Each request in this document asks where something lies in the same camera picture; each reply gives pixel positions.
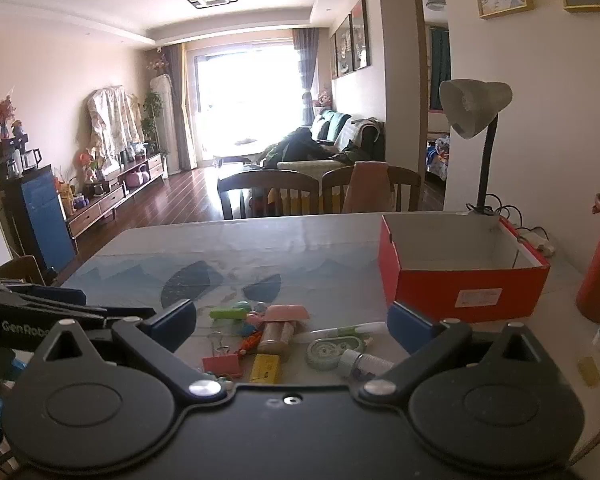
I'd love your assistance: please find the wooden tv cabinet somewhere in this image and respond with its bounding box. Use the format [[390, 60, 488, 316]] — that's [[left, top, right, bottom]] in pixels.
[[65, 152, 169, 239]]

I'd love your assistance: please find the grey desk lamp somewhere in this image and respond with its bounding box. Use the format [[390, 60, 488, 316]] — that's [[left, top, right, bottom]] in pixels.
[[439, 79, 513, 217]]

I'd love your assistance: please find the green potted plant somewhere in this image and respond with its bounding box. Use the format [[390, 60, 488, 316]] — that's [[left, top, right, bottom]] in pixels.
[[141, 91, 165, 143]]

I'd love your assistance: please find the colourful bedding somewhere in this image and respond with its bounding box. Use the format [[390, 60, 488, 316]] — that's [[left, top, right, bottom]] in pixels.
[[425, 132, 451, 181]]

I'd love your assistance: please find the black lamp cable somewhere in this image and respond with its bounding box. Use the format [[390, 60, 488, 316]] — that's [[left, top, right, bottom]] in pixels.
[[487, 194, 551, 242]]

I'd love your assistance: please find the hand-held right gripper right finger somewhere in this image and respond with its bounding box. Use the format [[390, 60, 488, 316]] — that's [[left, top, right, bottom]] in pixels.
[[357, 301, 548, 403]]

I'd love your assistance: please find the balcony glass door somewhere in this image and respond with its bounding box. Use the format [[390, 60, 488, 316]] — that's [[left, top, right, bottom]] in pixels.
[[195, 42, 302, 162]]

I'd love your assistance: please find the covered clothes rack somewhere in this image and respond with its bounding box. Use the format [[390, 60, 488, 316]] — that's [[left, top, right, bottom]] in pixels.
[[86, 85, 144, 162]]

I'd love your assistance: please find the small orange item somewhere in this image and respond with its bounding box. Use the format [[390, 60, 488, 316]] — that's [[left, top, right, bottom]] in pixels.
[[237, 330, 266, 357]]

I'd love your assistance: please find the yellow box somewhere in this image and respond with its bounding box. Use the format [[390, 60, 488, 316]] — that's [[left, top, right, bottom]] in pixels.
[[249, 353, 284, 385]]

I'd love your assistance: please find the wooden dining chair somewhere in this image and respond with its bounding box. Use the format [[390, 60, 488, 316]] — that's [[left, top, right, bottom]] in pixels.
[[217, 170, 322, 221], [321, 164, 422, 214]]

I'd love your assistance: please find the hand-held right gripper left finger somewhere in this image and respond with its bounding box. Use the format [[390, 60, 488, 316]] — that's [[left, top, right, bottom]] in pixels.
[[32, 299, 228, 402]]

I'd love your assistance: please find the printed table mat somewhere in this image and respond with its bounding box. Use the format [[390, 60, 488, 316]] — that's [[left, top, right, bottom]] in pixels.
[[60, 211, 398, 388]]

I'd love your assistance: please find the small yellow card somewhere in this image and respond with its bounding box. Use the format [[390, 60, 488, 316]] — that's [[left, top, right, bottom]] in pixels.
[[579, 356, 600, 389]]

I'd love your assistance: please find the white standing air conditioner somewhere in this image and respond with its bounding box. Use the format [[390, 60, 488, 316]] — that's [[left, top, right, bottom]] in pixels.
[[150, 74, 174, 177]]

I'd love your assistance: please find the black blue cabinet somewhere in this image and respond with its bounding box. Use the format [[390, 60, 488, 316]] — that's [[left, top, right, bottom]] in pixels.
[[0, 164, 77, 274]]

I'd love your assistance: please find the pink cloth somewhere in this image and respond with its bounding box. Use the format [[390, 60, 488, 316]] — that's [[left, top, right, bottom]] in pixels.
[[341, 161, 397, 214]]

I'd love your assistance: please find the light green plastic item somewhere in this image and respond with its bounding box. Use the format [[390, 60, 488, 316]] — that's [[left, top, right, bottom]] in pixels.
[[210, 305, 253, 322]]

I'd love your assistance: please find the white round coffee table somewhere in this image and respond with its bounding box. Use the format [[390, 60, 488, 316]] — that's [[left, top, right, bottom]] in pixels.
[[219, 139, 272, 167]]

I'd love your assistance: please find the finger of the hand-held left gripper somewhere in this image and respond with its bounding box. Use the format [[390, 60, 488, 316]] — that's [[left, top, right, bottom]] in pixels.
[[87, 306, 157, 322], [0, 279, 87, 307]]

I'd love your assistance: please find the small silver-capped bottle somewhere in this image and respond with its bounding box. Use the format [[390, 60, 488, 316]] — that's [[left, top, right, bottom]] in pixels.
[[337, 349, 397, 382]]

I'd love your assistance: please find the white green marker pen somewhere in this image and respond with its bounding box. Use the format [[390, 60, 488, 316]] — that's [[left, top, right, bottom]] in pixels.
[[295, 321, 387, 342]]

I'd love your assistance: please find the toothpick jar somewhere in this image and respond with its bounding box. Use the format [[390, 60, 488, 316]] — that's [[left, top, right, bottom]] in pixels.
[[256, 319, 299, 355]]

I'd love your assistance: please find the grey blue curtain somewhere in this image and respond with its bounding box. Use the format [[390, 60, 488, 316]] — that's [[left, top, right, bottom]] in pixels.
[[292, 27, 322, 127]]

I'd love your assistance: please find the grey yellow curtain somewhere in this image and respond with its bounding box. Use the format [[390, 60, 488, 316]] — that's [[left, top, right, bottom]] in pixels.
[[167, 42, 197, 171]]

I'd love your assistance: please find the beige sofa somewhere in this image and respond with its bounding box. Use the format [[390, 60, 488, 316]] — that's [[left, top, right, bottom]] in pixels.
[[277, 110, 387, 183]]

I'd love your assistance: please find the red cardboard box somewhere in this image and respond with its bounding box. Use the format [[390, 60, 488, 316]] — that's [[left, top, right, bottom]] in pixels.
[[378, 212, 552, 323]]

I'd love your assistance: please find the teal bedroom curtain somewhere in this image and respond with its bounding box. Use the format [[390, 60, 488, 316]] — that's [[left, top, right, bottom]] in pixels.
[[428, 27, 451, 111]]

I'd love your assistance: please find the black coffee maker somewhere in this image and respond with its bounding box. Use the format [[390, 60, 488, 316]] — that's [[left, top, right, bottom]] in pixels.
[[0, 135, 43, 181]]

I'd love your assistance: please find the dark green jacket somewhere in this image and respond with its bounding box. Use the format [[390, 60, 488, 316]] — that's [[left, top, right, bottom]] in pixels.
[[261, 129, 353, 167]]

